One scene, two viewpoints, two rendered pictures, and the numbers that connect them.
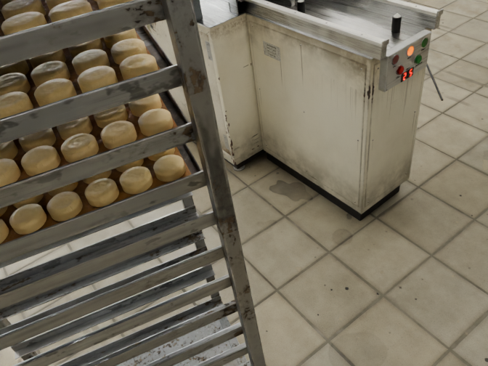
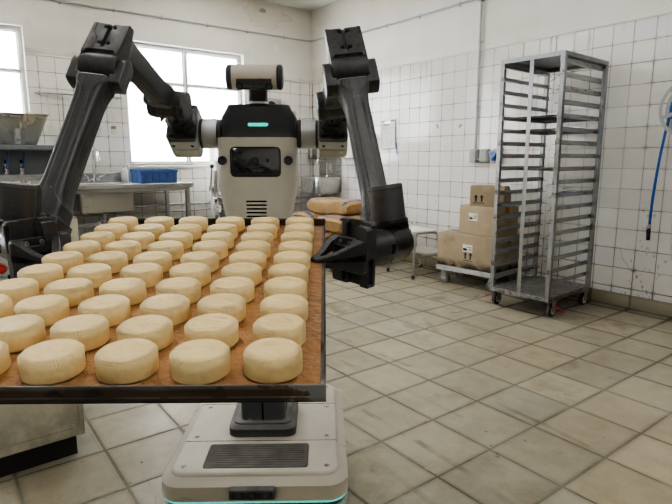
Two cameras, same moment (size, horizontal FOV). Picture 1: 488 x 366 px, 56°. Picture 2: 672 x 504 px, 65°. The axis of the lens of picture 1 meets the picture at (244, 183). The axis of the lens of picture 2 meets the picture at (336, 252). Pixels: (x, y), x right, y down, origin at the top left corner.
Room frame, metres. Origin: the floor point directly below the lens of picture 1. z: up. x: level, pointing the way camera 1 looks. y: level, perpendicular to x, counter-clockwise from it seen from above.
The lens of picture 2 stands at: (-0.43, -1.49, 1.11)
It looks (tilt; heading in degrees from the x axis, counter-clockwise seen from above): 10 degrees down; 353
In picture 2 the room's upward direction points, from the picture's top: straight up
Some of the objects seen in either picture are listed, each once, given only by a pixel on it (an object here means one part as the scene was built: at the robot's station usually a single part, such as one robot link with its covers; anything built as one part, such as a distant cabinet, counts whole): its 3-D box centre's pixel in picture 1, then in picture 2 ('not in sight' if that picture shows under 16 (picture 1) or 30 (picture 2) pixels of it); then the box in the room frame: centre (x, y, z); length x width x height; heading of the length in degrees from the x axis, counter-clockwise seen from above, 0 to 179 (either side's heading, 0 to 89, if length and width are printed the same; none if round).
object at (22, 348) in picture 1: (118, 308); not in sight; (0.85, 0.45, 0.42); 0.64 x 0.03 x 0.03; 107
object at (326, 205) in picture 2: not in sight; (338, 205); (5.33, -2.25, 0.62); 0.72 x 0.42 x 0.17; 36
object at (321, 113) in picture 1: (330, 102); (10, 328); (1.76, -0.45, 0.45); 0.70 x 0.34 x 0.90; 32
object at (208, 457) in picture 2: not in sight; (265, 429); (1.22, -1.46, 0.24); 0.68 x 0.53 x 0.41; 174
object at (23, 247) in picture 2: not in sight; (43, 264); (0.38, -1.16, 0.96); 0.09 x 0.07 x 0.07; 39
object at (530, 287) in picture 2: not in sight; (547, 184); (3.36, -3.57, 0.93); 0.64 x 0.51 x 1.78; 123
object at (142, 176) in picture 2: not in sight; (154, 175); (5.31, -0.32, 0.95); 0.40 x 0.30 x 0.14; 123
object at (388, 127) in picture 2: not in sight; (388, 136); (5.49, -2.83, 1.37); 0.27 x 0.02 x 0.40; 30
